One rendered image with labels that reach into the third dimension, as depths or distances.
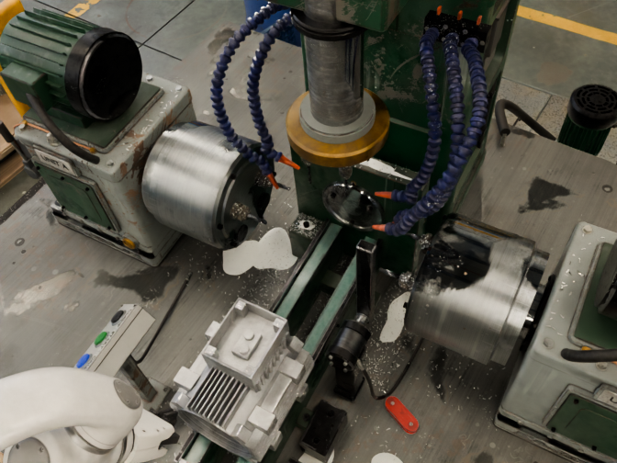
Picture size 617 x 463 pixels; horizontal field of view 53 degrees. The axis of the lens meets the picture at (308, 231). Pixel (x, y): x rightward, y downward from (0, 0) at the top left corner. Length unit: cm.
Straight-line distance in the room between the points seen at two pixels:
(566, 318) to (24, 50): 113
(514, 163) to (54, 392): 134
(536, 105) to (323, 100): 159
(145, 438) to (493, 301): 60
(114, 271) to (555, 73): 240
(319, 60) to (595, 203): 99
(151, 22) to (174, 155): 249
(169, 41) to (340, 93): 266
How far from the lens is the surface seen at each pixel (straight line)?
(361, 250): 101
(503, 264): 112
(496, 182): 172
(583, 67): 341
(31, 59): 139
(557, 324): 109
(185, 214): 131
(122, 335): 120
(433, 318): 114
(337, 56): 94
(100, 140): 138
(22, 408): 77
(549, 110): 250
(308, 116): 106
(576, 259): 117
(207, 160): 128
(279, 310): 134
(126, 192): 138
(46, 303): 165
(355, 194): 131
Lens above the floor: 209
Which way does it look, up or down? 55 degrees down
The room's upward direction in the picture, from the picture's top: 7 degrees counter-clockwise
